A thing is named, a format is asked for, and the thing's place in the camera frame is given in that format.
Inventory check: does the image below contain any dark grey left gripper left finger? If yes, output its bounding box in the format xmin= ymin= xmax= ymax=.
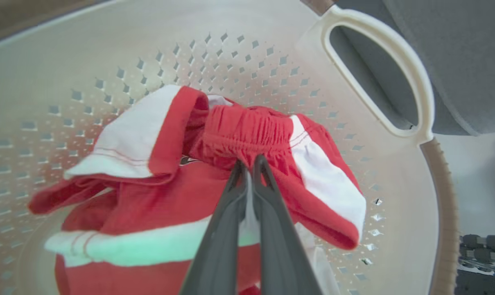
xmin=180 ymin=161 xmax=248 ymax=295

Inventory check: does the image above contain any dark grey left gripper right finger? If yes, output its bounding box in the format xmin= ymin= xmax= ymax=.
xmin=252 ymin=154 xmax=324 ymax=295

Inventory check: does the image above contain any red and white sports clothing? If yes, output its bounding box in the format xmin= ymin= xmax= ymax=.
xmin=28 ymin=85 xmax=367 ymax=295

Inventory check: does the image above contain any cream perforated plastic laundry basket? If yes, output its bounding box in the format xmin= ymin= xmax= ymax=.
xmin=0 ymin=0 xmax=461 ymax=295

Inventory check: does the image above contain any grey robot wheeled base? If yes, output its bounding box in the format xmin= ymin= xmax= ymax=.
xmin=455 ymin=234 xmax=495 ymax=295

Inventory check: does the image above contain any grey fabric sofa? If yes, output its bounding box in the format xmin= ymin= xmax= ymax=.
xmin=330 ymin=0 xmax=495 ymax=136

